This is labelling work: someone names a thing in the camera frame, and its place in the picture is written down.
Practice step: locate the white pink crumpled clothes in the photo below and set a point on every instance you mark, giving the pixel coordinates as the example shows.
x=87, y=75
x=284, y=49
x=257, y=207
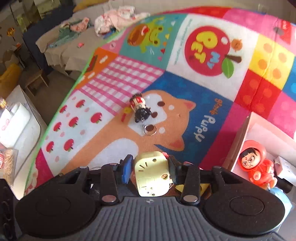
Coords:
x=113, y=18

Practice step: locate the clear plastic container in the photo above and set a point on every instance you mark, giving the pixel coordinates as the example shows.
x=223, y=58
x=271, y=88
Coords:
x=7, y=162

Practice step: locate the wooden stool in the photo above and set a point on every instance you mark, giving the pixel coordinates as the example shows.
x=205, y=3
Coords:
x=37, y=80

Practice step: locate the colourful cartoon play mat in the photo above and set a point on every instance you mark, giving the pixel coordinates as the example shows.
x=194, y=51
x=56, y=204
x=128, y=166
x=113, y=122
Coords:
x=185, y=92

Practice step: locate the yellow cupcake toy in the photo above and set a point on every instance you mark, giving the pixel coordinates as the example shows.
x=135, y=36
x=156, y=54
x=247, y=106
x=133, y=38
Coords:
x=150, y=171

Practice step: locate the white side table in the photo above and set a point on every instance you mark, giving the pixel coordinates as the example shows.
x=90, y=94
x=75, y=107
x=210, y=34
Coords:
x=34, y=129

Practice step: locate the beige sofa cover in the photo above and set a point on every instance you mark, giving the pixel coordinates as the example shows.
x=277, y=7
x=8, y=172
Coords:
x=57, y=53

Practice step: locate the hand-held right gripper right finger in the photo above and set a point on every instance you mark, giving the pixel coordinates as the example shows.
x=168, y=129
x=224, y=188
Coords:
x=174, y=170

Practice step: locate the white tissue box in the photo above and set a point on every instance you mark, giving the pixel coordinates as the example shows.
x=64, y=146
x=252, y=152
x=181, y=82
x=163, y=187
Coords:
x=13, y=125

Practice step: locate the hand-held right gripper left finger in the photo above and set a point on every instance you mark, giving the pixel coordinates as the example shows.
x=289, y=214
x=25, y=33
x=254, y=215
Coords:
x=126, y=169

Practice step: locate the pink garment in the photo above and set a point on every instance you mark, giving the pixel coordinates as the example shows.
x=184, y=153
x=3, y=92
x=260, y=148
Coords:
x=78, y=24

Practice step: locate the orange hanging ornament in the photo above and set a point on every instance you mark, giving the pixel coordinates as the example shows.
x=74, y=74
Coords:
x=10, y=31

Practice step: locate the red hooded figurine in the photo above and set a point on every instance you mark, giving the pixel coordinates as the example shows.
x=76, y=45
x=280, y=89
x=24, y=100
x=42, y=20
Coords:
x=254, y=162

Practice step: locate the pink cardboard box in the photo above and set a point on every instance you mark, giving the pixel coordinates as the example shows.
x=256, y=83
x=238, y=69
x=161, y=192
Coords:
x=235, y=139

